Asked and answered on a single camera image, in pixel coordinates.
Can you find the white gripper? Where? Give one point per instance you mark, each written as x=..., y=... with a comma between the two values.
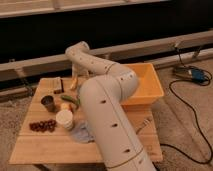
x=79, y=71

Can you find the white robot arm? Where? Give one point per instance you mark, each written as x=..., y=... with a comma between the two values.
x=100, y=98

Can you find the yellow plastic tray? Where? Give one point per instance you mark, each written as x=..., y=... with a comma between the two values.
x=150, y=88

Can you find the brown chocolate bar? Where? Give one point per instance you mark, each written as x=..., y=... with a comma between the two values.
x=57, y=85

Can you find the green pepper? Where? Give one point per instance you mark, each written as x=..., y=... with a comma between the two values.
x=70, y=99

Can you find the small yellow block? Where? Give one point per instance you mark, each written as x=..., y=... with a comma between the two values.
x=66, y=106

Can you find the dark metal cup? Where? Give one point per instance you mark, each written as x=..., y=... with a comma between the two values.
x=48, y=103

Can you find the white paper cup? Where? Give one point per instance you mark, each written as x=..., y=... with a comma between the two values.
x=65, y=118

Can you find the crumpled blue cloth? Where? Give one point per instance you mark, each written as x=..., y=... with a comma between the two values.
x=81, y=133

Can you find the bunch of red grapes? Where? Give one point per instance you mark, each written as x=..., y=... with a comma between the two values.
x=42, y=126

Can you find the metal fork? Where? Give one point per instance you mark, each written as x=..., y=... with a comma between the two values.
x=143, y=125

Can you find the blue power adapter box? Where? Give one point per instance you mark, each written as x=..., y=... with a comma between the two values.
x=190, y=73

